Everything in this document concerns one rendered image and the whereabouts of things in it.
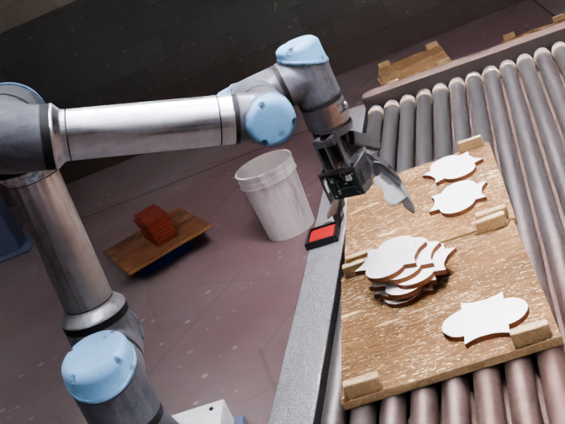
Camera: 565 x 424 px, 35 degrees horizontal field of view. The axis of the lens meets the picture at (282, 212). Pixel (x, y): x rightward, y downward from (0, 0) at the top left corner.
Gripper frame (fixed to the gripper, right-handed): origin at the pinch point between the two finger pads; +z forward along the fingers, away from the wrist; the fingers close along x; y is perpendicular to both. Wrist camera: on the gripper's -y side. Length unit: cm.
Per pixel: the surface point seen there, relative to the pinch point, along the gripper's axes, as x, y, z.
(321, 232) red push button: -29.1, -27.6, 15.1
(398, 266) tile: 2.1, 3.9, 8.0
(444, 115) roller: -15, -85, 17
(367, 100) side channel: -44, -107, 15
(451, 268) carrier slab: 8.4, -2.9, 14.4
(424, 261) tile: 6.1, 1.8, 9.1
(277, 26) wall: -252, -450, 61
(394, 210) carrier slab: -11.5, -30.5, 14.5
